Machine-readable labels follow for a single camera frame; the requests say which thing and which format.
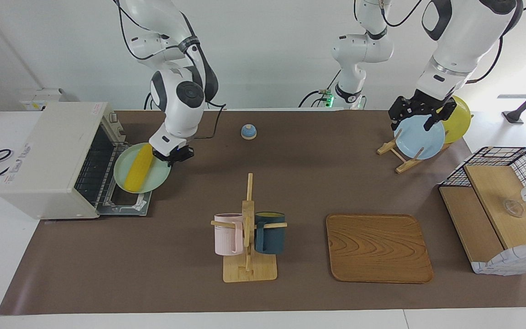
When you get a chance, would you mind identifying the pale green round plate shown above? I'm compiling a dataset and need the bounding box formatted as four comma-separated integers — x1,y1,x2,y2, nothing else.
113,143,173,194

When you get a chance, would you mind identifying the yellow corn cob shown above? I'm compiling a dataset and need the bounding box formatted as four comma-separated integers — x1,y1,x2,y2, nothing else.
124,145,157,192

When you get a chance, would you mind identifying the toaster oven glass door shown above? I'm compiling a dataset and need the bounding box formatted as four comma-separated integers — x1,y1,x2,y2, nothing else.
96,191,153,217

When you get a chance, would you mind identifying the beige toaster oven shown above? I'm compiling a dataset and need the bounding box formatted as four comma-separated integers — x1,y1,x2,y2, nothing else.
0,101,126,220

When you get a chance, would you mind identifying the light blue plate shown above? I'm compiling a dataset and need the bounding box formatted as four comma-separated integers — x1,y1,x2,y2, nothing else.
394,117,446,160

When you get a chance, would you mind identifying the yellow plate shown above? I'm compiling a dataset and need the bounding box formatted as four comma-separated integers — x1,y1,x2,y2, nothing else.
437,96,472,144

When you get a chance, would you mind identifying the wooden plate rack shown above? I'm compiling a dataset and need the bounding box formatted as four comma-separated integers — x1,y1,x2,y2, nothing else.
377,128,451,174

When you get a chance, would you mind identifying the pink mug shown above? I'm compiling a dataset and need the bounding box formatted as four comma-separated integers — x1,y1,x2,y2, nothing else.
214,213,244,256

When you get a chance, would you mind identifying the brown table mat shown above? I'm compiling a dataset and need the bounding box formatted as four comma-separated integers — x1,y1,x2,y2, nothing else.
0,110,526,316

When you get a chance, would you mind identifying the small clear glass dish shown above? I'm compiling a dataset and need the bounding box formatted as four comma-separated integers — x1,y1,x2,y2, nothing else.
503,199,525,218

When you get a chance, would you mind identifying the dark blue mug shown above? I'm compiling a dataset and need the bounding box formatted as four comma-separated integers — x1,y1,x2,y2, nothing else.
255,212,286,255

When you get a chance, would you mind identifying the wooden serving tray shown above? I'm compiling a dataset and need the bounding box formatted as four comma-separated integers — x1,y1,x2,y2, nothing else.
326,214,434,284

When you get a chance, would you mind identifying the white power box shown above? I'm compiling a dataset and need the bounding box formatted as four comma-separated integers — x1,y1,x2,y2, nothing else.
19,88,68,111

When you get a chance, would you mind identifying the wooden mug tree stand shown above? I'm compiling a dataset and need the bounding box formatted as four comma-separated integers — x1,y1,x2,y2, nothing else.
211,173,288,283

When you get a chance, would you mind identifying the white checked cloth liner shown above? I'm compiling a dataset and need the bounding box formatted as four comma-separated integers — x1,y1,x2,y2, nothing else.
471,240,526,276

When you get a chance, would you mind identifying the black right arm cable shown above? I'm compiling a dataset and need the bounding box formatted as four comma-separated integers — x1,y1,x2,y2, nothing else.
115,0,227,140

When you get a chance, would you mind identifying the metal oven wire rack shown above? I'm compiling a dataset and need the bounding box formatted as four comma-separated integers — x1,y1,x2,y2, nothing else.
75,122,124,207

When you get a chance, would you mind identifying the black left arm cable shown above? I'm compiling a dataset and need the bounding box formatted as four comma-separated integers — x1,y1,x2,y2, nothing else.
379,0,526,85

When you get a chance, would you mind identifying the black arm base cable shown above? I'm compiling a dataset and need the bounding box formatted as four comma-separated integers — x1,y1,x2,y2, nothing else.
300,69,337,108

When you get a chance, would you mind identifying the wood and wire shelf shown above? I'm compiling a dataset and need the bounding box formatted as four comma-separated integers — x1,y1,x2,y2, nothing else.
439,146,526,276

